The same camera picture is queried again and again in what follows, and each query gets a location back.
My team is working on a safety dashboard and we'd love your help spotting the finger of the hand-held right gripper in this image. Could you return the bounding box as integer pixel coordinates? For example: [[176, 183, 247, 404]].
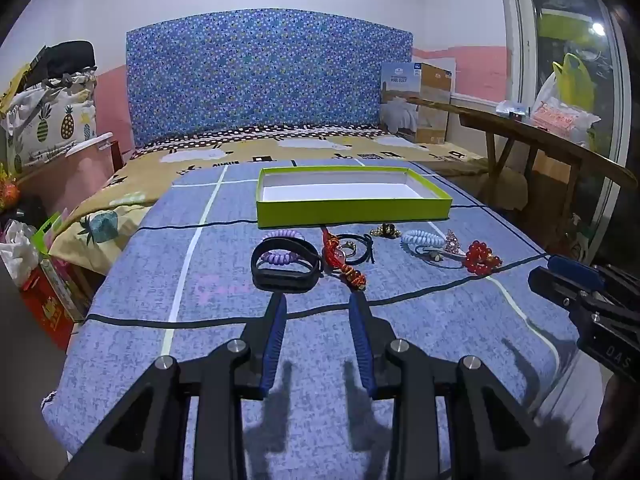
[[547, 254, 610, 285], [528, 265, 603, 315]]

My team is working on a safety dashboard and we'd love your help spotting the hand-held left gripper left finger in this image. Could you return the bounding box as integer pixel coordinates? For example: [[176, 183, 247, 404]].
[[57, 291, 288, 480]]

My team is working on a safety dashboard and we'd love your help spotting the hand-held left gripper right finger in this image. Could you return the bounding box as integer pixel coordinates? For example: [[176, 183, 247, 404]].
[[348, 291, 583, 480]]

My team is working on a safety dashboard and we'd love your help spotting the black wristband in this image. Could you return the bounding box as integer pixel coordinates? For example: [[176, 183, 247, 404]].
[[250, 237, 323, 292]]

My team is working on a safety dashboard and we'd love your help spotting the red bead bracelet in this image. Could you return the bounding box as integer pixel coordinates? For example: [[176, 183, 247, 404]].
[[462, 240, 502, 276]]

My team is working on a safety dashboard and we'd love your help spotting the purple coil hair tie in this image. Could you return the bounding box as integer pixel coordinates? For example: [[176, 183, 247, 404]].
[[262, 230, 303, 268]]

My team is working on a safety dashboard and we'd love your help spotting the black hair tie with charm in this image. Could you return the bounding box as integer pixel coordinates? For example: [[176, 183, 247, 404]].
[[336, 232, 378, 266]]

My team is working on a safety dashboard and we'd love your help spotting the red knotted cord bracelet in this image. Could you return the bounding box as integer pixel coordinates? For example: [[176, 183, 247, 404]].
[[320, 227, 368, 291]]

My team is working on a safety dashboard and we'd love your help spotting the grey hair tie with flower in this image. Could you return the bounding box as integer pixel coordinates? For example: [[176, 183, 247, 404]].
[[415, 245, 468, 268]]

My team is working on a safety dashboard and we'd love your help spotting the light blue coil hair tie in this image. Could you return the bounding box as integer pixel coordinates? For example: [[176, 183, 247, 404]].
[[401, 229, 446, 252]]

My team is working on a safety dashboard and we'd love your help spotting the green cardboard box tray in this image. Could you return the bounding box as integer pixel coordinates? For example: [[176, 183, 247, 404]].
[[256, 165, 453, 229]]

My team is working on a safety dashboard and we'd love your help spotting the blue checked blanket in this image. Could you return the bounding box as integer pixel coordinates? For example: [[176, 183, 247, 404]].
[[42, 160, 581, 480]]

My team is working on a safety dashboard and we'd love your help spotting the wooden bench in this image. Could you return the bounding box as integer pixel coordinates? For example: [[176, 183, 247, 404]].
[[407, 97, 640, 241]]

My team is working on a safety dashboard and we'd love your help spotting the white plastic bag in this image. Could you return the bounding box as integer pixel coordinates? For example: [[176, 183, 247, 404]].
[[530, 72, 601, 148]]

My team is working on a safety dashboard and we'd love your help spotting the clear plastic packet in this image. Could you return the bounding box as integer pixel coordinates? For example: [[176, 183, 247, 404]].
[[496, 100, 532, 121]]

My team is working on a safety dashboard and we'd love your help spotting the yellow-green bag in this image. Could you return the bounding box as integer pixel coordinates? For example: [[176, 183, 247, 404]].
[[552, 52, 596, 111]]

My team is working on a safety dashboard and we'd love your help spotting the yellow printed bedsheet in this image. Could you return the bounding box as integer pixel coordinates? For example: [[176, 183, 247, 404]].
[[47, 127, 528, 276]]

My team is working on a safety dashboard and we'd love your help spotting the cardboard quilt box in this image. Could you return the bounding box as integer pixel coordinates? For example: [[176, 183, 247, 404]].
[[379, 61, 457, 145]]

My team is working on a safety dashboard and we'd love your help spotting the red gift bag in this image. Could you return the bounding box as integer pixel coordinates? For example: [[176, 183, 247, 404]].
[[20, 255, 76, 351]]

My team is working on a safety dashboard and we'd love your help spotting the pink storage box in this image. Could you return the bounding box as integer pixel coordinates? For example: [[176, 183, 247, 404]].
[[20, 132, 123, 211]]

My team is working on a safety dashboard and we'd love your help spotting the white crumpled bag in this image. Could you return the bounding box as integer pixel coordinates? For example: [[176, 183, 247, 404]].
[[0, 220, 41, 291]]

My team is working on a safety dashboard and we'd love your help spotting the blue floral headboard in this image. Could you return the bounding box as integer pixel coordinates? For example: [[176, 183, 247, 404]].
[[125, 9, 415, 148]]

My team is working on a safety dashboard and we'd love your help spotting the orange toy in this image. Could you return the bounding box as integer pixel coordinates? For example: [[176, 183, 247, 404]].
[[0, 165, 21, 203]]

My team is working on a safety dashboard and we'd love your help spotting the pineapple print bag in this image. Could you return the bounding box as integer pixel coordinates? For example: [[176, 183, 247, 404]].
[[0, 71, 98, 176]]

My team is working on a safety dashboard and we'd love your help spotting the black bag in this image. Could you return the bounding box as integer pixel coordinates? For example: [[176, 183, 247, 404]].
[[30, 40, 97, 86]]

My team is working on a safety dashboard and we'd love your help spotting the white window frame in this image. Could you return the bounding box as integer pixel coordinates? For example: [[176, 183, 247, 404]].
[[500, 0, 640, 261]]

